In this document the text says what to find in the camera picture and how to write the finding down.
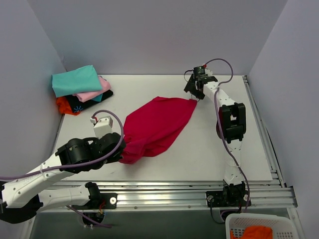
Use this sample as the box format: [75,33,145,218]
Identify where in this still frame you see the red t-shirt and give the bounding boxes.
[120,97,197,164]

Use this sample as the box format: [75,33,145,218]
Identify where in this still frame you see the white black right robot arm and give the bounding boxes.
[184,72,250,209]

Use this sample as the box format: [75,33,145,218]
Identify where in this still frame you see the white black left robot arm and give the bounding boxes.
[0,133,126,224]

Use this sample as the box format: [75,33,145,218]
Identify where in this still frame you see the black folded t-shirt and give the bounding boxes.
[65,90,113,114]

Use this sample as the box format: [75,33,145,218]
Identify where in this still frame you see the pink folded t-shirt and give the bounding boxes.
[72,76,112,103]

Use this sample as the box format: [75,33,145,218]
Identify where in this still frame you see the orange folded t-shirt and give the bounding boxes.
[56,97,80,116]

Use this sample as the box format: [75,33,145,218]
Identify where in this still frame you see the teal folded t-shirt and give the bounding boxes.
[52,65,102,98]

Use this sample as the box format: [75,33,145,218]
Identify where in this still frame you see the orange t-shirt in basket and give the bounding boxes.
[230,226,273,239]

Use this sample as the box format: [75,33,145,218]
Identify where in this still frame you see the white plastic laundry basket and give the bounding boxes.
[225,213,299,239]

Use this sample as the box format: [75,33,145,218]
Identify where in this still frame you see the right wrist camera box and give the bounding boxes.
[193,65,217,84]

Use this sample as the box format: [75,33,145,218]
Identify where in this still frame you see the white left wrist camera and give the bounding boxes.
[90,116,113,139]

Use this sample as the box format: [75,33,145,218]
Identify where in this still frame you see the aluminium frame rails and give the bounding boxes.
[23,76,299,239]

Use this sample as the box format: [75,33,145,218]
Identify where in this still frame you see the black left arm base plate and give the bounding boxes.
[81,192,118,210]

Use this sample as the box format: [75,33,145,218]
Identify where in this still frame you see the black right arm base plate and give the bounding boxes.
[206,191,247,208]

